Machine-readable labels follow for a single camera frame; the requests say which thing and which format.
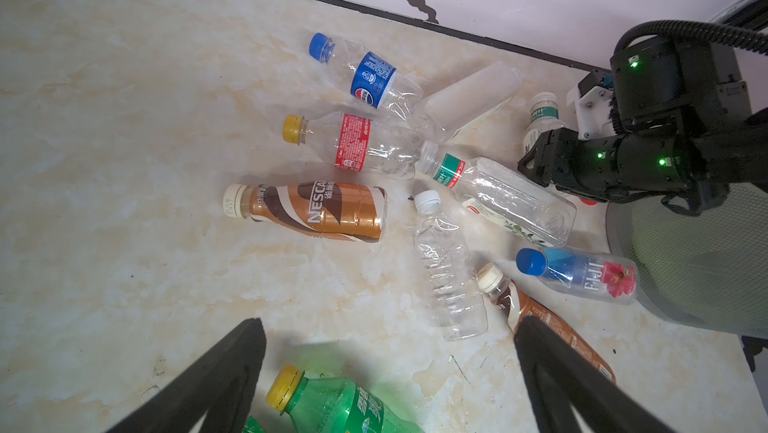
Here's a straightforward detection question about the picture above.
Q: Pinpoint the brown Nescafe coffee bottle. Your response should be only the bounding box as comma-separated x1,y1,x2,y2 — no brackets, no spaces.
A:
222,180,387,243

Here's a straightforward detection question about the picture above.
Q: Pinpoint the clear capless bottle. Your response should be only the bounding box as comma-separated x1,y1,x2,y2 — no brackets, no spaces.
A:
409,61,522,144

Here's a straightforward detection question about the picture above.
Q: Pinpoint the blue cap Fiji bottle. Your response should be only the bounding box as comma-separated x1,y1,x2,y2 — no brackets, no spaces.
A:
515,248,638,304

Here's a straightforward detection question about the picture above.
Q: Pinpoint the blue label Pepsi water bottle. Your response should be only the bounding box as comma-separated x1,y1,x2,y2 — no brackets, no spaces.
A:
308,32,424,121

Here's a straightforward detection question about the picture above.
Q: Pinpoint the green lined trash bin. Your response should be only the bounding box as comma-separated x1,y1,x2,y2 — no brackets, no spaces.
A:
606,183,767,338

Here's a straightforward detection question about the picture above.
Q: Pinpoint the large clear square bottle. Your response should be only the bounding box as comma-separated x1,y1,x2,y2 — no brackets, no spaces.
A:
416,140,577,247

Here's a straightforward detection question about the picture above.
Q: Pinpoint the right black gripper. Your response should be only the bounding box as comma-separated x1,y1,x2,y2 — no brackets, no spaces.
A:
517,128,624,201

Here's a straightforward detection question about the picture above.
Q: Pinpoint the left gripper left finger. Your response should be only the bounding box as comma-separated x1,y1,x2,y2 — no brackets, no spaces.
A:
110,318,267,432

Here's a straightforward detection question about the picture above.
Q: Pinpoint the clear ribbed water bottle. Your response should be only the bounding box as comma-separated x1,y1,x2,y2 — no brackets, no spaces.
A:
414,190,488,341

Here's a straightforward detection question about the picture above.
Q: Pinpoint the red label clear bottle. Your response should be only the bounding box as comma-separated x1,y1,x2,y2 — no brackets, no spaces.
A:
282,112,429,179

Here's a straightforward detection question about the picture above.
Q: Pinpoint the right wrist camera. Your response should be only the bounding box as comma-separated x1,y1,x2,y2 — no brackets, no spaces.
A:
566,69,615,141

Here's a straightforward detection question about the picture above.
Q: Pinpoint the black corrugated cable conduit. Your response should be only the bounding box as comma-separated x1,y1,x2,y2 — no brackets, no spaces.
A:
613,18,768,57

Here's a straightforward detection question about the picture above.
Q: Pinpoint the green label small bottle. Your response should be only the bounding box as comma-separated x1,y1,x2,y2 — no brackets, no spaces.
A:
523,92,566,154

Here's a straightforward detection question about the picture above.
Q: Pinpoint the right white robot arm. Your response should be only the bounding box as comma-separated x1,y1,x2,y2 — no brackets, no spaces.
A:
517,36,767,216

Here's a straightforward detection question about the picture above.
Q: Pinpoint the green soda bottle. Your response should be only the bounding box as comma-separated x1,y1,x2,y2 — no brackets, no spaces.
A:
266,364,421,433

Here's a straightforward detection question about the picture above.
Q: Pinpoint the brown tea bottle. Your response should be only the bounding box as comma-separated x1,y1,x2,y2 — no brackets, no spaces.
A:
477,263,616,383

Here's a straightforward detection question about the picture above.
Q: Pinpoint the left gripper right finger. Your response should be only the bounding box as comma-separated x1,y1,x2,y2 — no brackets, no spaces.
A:
514,317,671,432

